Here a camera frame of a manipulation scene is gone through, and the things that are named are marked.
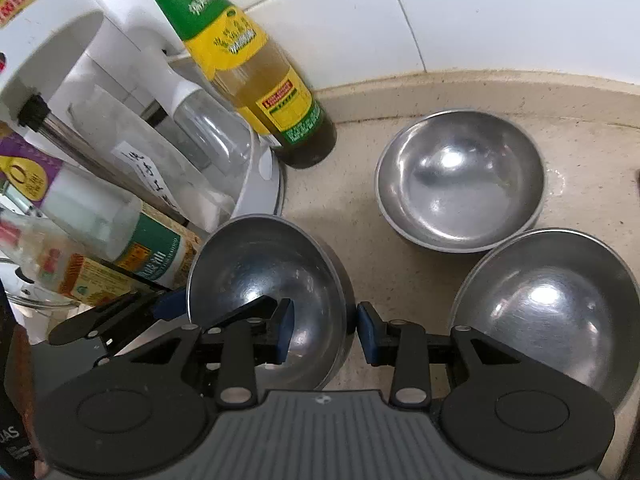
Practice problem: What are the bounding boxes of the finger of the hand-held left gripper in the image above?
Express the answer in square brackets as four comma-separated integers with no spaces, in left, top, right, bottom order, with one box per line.
[47,289,191,347]

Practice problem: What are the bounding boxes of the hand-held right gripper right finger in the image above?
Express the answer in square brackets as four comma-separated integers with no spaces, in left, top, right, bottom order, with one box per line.
[356,301,532,409]

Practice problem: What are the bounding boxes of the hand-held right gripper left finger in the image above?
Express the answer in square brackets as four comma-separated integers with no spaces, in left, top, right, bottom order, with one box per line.
[97,296,297,409]

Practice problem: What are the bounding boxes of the stainless steel bowl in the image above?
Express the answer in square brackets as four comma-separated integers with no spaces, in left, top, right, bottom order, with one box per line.
[375,110,547,254]
[447,227,640,428]
[186,214,357,393]

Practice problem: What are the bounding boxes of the yellow cap vinegar bottle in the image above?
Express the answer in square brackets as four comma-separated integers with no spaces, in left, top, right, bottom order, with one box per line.
[0,207,146,308]

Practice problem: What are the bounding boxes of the purple label soy sauce bottle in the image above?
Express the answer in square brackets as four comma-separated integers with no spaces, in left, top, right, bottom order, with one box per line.
[0,132,203,286]

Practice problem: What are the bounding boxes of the clear container with paper label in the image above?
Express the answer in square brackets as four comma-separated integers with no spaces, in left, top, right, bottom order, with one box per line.
[67,82,201,226]

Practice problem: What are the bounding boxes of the clear bottle with white neck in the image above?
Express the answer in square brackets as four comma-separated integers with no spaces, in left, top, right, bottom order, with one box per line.
[127,25,253,171]

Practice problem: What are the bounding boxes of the green yellow label sauce bottle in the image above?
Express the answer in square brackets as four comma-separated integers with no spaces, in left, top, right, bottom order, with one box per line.
[132,0,338,170]

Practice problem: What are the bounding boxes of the white two-tier spice rack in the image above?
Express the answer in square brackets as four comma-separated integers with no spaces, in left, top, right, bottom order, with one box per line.
[0,0,286,241]

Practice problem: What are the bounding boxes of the dark lid red label jar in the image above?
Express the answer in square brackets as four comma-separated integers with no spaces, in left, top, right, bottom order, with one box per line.
[0,0,38,28]

